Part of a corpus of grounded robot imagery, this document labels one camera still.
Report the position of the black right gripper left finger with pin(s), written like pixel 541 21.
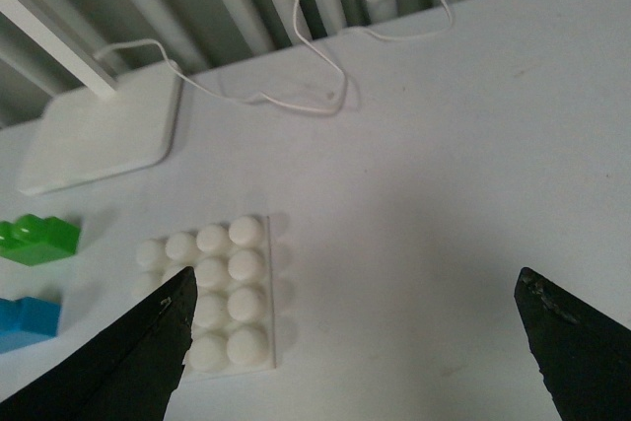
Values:
pixel 126 372

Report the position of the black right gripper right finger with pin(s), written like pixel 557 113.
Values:
pixel 582 354

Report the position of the white studded base plate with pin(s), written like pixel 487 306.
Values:
pixel 233 322

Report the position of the blue three-stud toy block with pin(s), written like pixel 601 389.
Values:
pixel 27 321

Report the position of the green two-stud toy block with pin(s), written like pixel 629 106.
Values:
pixel 31 240

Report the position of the white desk lamp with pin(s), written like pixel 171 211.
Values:
pixel 109 126

